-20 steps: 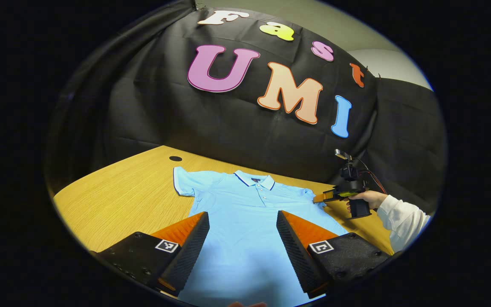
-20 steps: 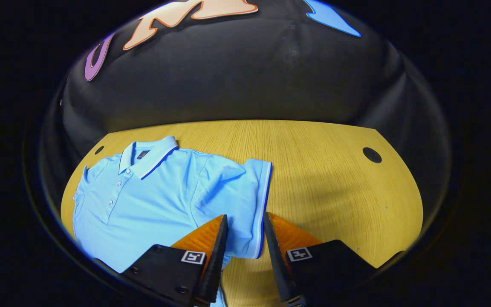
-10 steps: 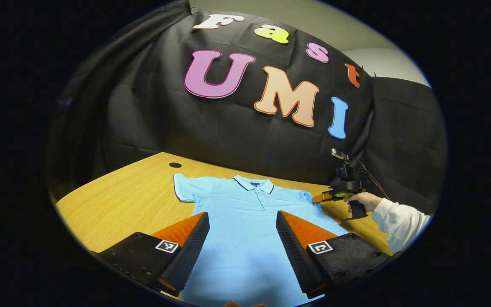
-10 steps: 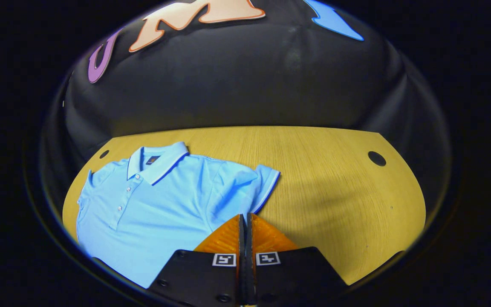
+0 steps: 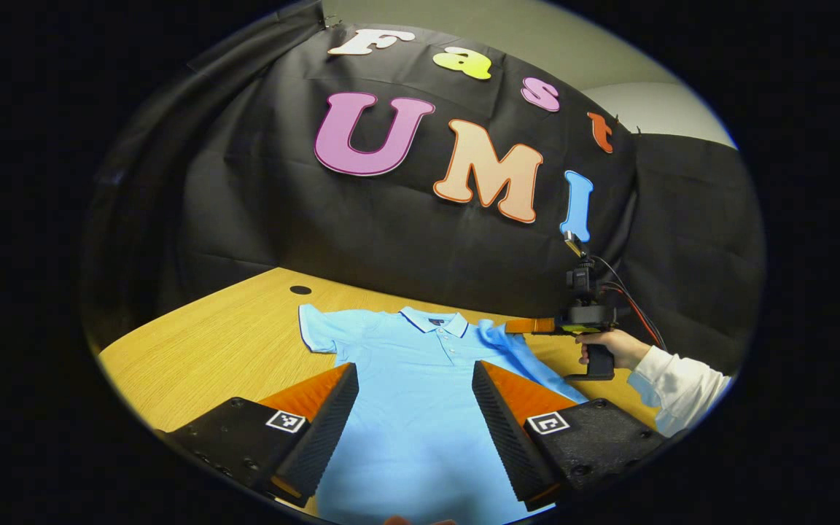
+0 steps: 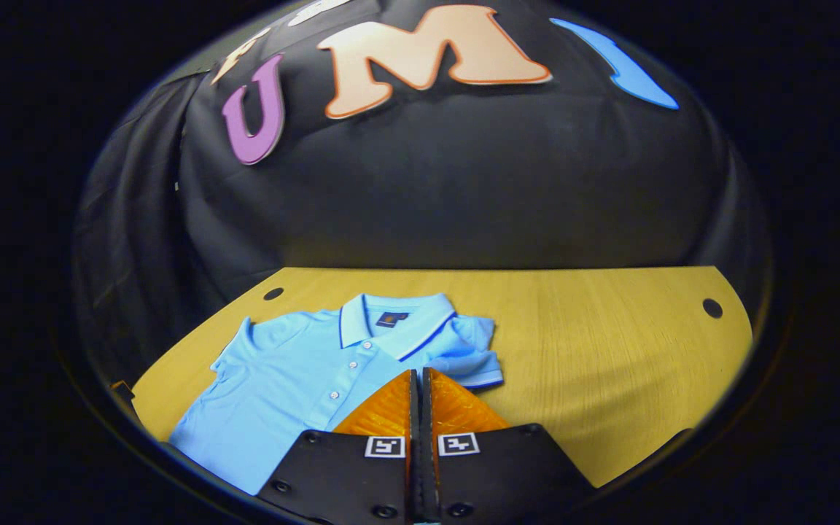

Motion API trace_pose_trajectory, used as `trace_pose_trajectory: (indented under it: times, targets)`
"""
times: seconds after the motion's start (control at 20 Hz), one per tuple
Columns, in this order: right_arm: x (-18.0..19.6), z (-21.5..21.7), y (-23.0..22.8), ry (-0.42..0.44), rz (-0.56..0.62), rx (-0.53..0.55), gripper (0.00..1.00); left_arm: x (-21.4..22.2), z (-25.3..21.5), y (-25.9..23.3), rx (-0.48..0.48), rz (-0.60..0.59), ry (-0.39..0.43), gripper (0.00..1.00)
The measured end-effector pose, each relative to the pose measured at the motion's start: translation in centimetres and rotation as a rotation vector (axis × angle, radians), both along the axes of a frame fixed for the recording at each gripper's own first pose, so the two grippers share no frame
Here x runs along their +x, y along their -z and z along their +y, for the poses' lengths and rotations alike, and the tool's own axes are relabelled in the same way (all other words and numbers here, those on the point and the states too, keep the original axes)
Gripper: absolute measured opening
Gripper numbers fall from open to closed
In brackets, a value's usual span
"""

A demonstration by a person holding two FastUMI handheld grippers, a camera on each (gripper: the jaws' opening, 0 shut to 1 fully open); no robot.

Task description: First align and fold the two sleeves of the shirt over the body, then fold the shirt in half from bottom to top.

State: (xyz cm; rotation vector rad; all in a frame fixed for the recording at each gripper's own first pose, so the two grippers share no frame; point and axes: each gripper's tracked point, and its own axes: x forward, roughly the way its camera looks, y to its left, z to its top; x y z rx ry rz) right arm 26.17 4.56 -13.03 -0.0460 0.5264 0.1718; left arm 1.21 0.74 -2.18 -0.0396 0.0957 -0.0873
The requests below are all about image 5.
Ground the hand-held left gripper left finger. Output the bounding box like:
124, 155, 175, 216
165, 362, 359, 509

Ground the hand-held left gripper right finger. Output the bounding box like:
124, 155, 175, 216
472, 359, 667, 513

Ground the light blue T-shirt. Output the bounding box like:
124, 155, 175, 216
297, 305, 588, 525

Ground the black backdrop cloth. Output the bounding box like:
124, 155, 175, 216
81, 0, 767, 365

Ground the red gripper cable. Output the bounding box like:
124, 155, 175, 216
601, 283, 663, 346

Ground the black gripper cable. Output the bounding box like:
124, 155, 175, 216
595, 255, 666, 348

